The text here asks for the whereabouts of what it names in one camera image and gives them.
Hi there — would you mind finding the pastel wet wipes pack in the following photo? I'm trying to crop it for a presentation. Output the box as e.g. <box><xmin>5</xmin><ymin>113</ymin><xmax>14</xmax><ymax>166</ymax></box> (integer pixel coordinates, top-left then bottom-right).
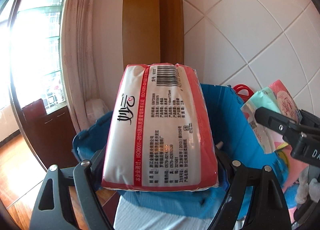
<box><xmin>241</xmin><ymin>80</ymin><xmax>302</xmax><ymax>154</ymax></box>

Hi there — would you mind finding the red white tissue pack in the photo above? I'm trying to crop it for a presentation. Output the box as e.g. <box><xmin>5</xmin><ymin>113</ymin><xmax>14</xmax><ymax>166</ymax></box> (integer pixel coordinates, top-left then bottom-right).
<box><xmin>101</xmin><ymin>64</ymin><xmax>219</xmax><ymax>192</ymax></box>

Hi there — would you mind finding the striped white table cloth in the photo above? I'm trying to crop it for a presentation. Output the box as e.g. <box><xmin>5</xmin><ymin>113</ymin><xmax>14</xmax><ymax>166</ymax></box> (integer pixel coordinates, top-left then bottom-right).
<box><xmin>113</xmin><ymin>197</ymin><xmax>212</xmax><ymax>230</ymax></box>

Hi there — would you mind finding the red toy suitcase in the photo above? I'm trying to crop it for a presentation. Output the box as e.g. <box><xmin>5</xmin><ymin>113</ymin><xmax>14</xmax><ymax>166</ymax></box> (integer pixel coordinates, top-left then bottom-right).
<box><xmin>233</xmin><ymin>84</ymin><xmax>254</xmax><ymax>102</ymax></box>

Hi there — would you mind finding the dark wooden cabinet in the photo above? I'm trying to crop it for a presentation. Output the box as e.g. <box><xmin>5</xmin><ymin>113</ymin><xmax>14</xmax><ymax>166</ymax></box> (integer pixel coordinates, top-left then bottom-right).
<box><xmin>22</xmin><ymin>99</ymin><xmax>78</xmax><ymax>168</ymax></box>

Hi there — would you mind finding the window with metal grille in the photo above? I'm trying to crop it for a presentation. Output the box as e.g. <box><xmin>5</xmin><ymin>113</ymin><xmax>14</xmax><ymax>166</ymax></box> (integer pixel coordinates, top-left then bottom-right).
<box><xmin>1</xmin><ymin>0</ymin><xmax>66</xmax><ymax>120</ymax></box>

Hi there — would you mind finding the pink curtain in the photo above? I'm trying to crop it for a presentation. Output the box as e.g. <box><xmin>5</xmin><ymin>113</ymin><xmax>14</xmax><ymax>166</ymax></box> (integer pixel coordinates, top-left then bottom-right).
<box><xmin>61</xmin><ymin>0</ymin><xmax>100</xmax><ymax>132</ymax></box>

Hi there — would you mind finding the wooden door frame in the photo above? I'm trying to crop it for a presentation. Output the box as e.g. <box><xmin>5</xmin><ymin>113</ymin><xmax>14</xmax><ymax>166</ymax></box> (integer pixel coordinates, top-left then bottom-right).
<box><xmin>122</xmin><ymin>0</ymin><xmax>184</xmax><ymax>66</ymax></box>

